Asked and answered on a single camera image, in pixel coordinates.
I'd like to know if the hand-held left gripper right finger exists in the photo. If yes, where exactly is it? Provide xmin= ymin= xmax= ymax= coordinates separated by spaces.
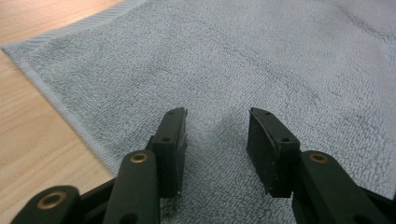
xmin=246 ymin=106 xmax=302 ymax=199

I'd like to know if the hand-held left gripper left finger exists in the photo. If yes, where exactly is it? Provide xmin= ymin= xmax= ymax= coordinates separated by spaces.
xmin=145 ymin=106 xmax=189 ymax=199

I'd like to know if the grey-blue towel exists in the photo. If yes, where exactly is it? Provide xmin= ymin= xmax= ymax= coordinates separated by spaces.
xmin=0 ymin=0 xmax=396 ymax=224

